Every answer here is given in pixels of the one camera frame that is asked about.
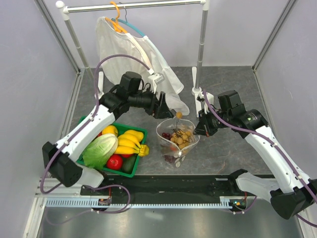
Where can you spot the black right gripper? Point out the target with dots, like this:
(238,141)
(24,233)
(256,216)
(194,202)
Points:
(204,121)

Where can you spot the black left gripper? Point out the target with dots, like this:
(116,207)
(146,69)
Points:
(158,107)

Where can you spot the brown longan bunch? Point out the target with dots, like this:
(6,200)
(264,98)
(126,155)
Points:
(181,136)

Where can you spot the clear dotted zip top bag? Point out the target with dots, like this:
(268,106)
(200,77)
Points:
(177,154)

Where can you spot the purple grape bunch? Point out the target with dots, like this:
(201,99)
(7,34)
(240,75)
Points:
(166,147)

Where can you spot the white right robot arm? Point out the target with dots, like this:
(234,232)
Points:
(293,190)

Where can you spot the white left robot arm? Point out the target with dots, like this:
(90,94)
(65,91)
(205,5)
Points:
(60,158)

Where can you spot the yellow banana bunch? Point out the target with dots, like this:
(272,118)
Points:
(130,142)

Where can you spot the yellow lemon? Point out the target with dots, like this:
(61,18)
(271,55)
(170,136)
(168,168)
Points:
(110,129)

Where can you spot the green plastic basket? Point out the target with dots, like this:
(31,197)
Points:
(121,129)

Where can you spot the dark green avocado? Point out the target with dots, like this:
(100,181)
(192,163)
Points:
(128,164)

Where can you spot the red tomato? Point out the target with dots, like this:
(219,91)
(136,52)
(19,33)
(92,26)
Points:
(115,162)

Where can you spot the green lettuce head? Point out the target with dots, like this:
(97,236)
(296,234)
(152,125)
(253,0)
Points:
(98,152)

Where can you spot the white hanging shirt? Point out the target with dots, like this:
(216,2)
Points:
(110,42)

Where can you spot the orange clothes hanger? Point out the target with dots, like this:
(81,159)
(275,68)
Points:
(115,23)

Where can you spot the teal clothes hanger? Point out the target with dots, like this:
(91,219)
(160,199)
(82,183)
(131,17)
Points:
(132,27)

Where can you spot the silver clothes rack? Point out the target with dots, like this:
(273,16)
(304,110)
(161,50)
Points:
(196,70)

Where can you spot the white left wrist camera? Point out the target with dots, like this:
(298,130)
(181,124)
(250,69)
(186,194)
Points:
(155,79)

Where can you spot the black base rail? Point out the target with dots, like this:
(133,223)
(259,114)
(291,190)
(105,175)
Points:
(176,189)

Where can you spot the grey slotted cable duct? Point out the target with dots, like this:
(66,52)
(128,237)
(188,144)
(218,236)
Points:
(105,203)

